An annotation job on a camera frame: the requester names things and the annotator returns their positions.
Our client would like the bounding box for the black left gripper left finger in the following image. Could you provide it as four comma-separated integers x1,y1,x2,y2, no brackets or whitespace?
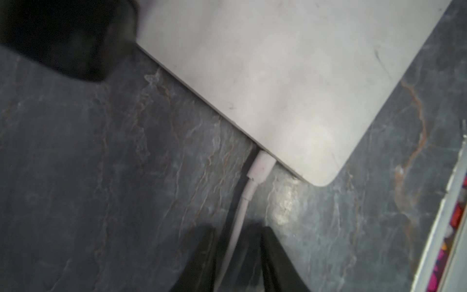
170,227,216,292

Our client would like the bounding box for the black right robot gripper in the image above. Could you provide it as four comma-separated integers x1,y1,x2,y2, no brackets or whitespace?
1,0,139,82

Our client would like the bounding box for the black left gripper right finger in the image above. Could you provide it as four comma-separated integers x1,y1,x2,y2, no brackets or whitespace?
260,226,310,292

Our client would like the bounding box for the silver laptop near front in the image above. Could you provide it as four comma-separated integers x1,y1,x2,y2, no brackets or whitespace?
137,1,449,187

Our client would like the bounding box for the colourful bead strip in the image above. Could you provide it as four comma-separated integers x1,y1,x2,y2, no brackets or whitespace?
426,181,467,292

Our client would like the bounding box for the white charger cable front laptop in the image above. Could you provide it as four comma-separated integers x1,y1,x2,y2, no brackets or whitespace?
213,150,277,292

